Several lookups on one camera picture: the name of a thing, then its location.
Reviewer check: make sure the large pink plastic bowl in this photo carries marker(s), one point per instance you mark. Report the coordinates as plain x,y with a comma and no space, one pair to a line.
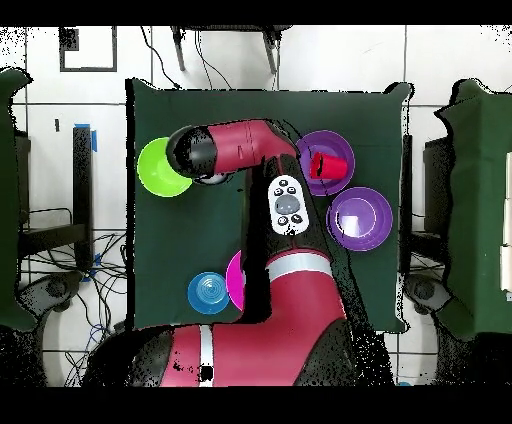
236,280

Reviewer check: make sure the purple plastic bowl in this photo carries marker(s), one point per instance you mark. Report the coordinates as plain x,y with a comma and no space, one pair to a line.
380,236
340,184

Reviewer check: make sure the red plastic cup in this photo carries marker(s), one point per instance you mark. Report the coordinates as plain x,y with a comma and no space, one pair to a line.
332,166

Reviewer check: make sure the green plastic bowl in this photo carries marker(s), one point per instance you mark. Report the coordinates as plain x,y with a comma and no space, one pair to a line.
156,180

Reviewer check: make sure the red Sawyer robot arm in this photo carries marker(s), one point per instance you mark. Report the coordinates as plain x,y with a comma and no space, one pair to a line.
280,340

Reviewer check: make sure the dark green tablecloth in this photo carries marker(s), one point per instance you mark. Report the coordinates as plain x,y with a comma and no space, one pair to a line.
200,220

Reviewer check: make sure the light blue plastic bowl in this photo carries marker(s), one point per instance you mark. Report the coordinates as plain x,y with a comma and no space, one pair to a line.
206,293

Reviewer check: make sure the blue tape strip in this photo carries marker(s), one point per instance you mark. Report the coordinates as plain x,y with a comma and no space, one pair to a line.
94,142

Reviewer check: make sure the stand with metal legs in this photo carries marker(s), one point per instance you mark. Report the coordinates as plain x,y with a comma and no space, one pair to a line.
178,50

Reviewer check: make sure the green cloth covered side table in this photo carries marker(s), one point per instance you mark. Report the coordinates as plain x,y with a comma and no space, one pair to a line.
10,200
480,200

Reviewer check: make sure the black metal post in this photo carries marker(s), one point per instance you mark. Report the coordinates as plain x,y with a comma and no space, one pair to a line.
407,200

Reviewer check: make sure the black metal frame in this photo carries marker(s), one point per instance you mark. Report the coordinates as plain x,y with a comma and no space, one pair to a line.
82,180

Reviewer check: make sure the grey pedestal foot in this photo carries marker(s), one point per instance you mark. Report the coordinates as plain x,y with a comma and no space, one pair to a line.
56,288
424,290

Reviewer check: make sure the black square floor frame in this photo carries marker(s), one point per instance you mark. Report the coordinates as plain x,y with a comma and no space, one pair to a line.
88,70

